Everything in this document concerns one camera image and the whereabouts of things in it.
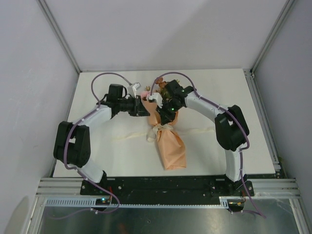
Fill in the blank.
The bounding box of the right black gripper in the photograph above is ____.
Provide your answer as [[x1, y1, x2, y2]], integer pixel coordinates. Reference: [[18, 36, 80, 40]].
[[156, 100, 183, 126]]

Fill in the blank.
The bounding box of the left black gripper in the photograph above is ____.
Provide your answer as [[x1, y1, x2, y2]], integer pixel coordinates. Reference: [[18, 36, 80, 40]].
[[117, 96, 150, 117]]

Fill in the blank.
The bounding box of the pink fake flower stem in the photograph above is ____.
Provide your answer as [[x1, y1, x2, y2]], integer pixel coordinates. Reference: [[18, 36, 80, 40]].
[[140, 86, 151, 101]]

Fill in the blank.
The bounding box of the brown orange fake flower stem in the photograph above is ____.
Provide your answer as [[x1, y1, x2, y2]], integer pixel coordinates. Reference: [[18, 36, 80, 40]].
[[155, 77, 170, 99]]

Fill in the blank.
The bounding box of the cream ribbon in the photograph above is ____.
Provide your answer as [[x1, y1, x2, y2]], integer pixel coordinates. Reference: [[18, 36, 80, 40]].
[[112, 124, 215, 142]]

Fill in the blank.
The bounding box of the orange beige wrapping paper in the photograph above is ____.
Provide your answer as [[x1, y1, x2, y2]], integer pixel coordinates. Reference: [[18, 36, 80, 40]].
[[143, 101, 187, 170]]

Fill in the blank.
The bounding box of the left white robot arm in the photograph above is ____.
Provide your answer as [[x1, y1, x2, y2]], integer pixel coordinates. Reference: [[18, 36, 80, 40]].
[[53, 84, 150, 195]]

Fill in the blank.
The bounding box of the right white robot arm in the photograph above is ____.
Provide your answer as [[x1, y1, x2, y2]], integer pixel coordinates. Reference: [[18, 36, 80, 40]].
[[149, 80, 250, 195]]

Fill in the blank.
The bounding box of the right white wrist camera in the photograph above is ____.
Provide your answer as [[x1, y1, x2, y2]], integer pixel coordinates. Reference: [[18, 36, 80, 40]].
[[147, 92, 163, 109]]

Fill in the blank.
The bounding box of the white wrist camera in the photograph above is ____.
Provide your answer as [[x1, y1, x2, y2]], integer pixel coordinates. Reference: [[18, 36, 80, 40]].
[[127, 82, 141, 97], [147, 92, 163, 109]]

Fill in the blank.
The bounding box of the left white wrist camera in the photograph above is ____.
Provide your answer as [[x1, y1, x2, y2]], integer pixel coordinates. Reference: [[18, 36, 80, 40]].
[[127, 82, 141, 97]]

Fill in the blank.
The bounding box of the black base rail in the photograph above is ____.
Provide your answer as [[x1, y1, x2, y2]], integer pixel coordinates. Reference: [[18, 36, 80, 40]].
[[80, 174, 255, 208]]

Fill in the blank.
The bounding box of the grey cable duct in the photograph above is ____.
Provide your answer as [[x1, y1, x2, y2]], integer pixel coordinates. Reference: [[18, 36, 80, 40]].
[[45, 196, 231, 210]]

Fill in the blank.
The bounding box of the aluminium frame profile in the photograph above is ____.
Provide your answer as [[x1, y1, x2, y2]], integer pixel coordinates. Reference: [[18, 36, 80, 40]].
[[36, 178, 83, 197]]

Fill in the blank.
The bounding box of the left aluminium corner post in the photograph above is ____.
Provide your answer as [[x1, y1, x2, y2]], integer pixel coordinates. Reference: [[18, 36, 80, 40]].
[[36, 0, 81, 74]]

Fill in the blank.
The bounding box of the aluminium corner post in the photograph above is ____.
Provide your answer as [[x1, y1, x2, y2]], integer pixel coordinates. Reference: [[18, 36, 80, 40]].
[[36, 0, 81, 74], [250, 0, 297, 74]]

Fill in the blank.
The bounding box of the right aluminium corner post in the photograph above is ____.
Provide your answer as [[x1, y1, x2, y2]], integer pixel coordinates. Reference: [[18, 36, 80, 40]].
[[250, 0, 297, 74]]

